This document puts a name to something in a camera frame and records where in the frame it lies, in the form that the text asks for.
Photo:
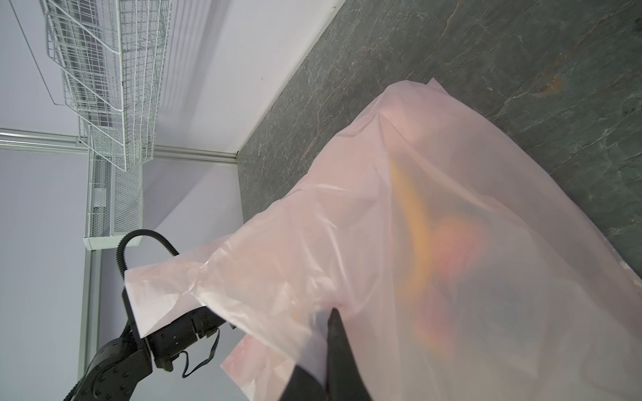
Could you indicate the small white mesh basket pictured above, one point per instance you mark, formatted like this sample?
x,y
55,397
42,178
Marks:
x,y
114,204

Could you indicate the long white wire basket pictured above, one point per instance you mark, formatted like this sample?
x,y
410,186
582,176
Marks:
x,y
112,56

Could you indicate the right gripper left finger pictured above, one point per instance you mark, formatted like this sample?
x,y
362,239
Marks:
x,y
302,386

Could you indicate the pink plastic bag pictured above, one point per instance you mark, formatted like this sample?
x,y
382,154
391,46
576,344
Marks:
x,y
528,300

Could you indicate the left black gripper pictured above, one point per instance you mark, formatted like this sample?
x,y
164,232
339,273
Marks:
x,y
169,342

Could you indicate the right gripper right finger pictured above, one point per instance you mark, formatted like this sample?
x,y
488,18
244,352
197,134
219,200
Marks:
x,y
343,383

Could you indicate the yellow banana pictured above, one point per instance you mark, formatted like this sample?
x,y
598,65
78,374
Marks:
x,y
418,223

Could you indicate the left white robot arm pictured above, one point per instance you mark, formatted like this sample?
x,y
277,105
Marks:
x,y
122,363

